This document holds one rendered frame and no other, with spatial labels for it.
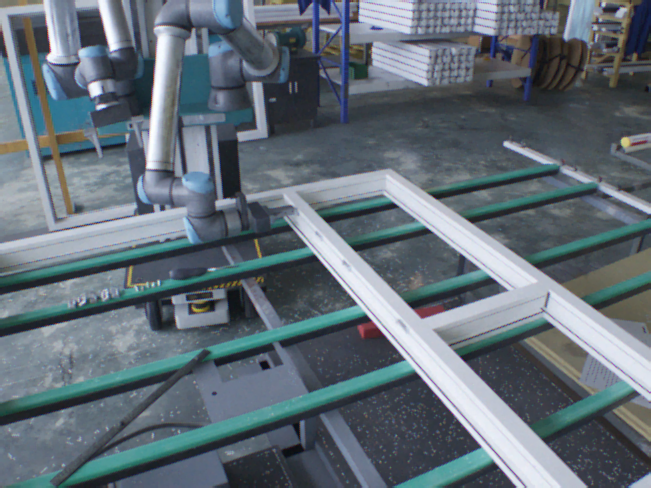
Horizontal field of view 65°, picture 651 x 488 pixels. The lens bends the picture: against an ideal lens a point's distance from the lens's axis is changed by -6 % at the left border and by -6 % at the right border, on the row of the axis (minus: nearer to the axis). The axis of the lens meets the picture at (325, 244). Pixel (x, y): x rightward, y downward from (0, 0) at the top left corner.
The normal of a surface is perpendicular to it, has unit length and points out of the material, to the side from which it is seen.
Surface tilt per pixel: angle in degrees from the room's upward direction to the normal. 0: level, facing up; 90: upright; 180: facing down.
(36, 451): 0
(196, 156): 90
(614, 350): 90
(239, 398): 0
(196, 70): 90
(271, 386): 0
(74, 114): 90
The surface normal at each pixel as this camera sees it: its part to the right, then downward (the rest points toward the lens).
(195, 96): 0.24, 0.49
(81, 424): 0.00, -0.87
